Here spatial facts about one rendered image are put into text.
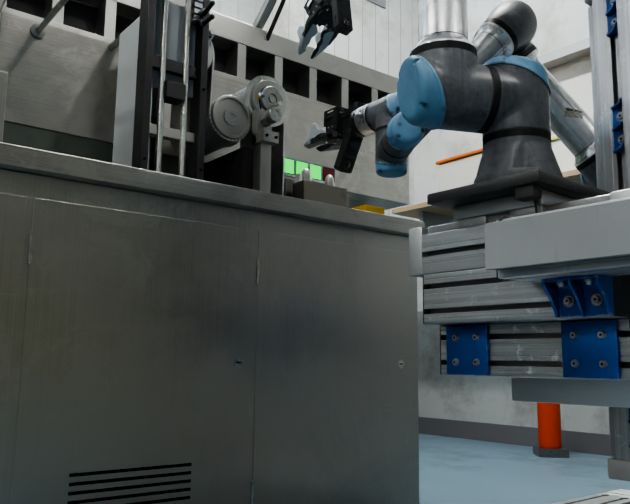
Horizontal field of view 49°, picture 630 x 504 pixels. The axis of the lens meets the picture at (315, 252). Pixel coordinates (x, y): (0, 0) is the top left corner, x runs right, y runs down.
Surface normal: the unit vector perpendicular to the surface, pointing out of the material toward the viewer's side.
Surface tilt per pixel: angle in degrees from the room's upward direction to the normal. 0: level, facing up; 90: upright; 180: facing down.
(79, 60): 90
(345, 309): 90
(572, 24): 90
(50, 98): 90
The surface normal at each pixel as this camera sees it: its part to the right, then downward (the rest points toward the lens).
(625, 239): -0.77, -0.11
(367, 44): 0.63, -0.11
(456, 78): 0.25, -0.14
